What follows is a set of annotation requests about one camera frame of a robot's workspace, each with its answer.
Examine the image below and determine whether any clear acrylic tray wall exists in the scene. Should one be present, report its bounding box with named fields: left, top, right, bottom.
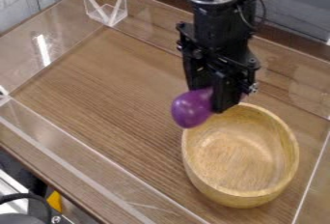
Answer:
left=0, top=94, right=209, bottom=224

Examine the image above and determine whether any purple toy eggplant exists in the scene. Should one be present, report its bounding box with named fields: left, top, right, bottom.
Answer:
left=170, top=88, right=228, bottom=128

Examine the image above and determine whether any black cable loop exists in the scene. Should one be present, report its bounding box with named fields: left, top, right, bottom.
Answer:
left=0, top=192, right=54, bottom=224

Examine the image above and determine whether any yellow sticker tag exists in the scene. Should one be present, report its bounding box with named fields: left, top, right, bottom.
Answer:
left=47, top=190, right=63, bottom=212

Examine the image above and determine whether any light wooden bowl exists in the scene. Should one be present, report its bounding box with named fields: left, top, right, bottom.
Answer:
left=182, top=103, right=300, bottom=209

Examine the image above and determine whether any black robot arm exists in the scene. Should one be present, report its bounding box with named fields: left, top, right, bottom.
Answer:
left=177, top=0, right=265, bottom=113

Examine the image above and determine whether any clear acrylic corner bracket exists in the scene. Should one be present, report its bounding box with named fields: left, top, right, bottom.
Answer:
left=83, top=0, right=129, bottom=27

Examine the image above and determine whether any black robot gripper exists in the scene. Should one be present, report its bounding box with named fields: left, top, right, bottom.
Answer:
left=177, top=0, right=261, bottom=113

